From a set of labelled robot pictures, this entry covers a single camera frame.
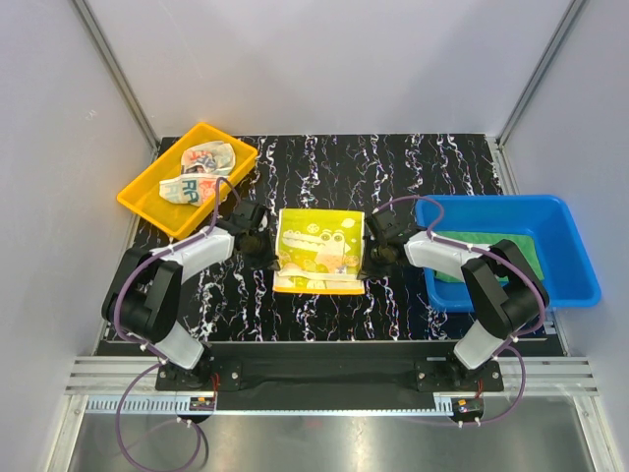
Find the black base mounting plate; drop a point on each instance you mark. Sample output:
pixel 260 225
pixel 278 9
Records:
pixel 291 377

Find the aluminium frame rail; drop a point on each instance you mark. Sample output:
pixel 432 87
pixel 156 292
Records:
pixel 128 385

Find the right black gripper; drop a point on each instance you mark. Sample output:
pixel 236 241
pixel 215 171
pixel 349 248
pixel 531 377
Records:
pixel 371 269

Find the blue plastic bin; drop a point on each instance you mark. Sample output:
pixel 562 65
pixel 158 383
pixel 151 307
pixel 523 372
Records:
pixel 543 229

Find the white red printed towel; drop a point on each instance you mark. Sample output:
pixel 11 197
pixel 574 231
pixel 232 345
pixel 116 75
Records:
pixel 201 166

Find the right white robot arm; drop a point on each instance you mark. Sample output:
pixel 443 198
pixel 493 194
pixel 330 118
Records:
pixel 505 292

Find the yellow plastic tray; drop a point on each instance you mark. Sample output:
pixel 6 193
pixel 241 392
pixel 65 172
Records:
pixel 143 195

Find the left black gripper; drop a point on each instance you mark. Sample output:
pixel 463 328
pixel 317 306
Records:
pixel 261 263

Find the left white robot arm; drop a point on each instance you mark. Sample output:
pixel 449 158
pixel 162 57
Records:
pixel 142 302

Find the yellow patterned towel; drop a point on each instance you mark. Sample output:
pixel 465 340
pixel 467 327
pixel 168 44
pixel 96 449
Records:
pixel 320 251

